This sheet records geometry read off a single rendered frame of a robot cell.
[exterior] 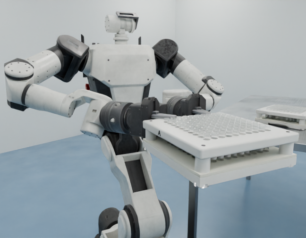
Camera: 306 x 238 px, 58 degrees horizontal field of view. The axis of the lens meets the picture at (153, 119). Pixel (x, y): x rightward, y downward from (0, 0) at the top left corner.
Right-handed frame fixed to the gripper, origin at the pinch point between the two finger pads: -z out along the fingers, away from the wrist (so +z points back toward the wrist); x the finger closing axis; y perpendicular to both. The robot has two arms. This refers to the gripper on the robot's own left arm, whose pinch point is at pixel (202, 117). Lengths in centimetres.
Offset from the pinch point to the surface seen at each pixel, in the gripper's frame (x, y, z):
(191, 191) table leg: 51, -24, 57
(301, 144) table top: 18, -55, 18
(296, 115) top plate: 10, -70, 37
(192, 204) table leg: 59, -25, 56
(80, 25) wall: -75, 7, 374
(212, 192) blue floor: 98, -85, 138
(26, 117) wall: 51, 88, 331
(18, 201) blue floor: 97, 79, 173
